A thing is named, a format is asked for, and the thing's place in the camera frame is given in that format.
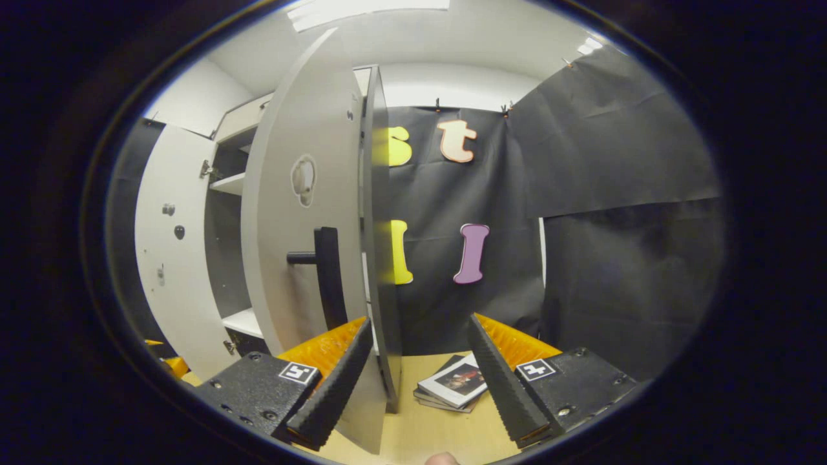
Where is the white book with picture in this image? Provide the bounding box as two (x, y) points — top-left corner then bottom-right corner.
(417, 354), (488, 409)

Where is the black backdrop cloth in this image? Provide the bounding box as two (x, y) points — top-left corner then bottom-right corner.
(375, 45), (724, 382)

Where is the white cabinet shelf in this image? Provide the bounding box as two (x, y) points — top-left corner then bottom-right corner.
(208, 171), (246, 196)

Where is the grey book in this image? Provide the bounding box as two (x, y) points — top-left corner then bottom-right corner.
(413, 387), (479, 414)

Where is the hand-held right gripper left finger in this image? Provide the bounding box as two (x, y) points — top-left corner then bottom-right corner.
(194, 316), (374, 451)

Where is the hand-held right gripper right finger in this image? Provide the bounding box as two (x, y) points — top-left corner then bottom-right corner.
(468, 313), (639, 450)

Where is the black door handle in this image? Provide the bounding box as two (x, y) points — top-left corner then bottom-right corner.
(287, 226), (350, 331)

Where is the white cabinet door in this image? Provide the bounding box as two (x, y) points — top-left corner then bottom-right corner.
(134, 124), (240, 382)
(240, 27), (388, 456)

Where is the white and grey cabinet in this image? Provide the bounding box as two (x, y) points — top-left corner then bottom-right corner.
(205, 63), (404, 414)

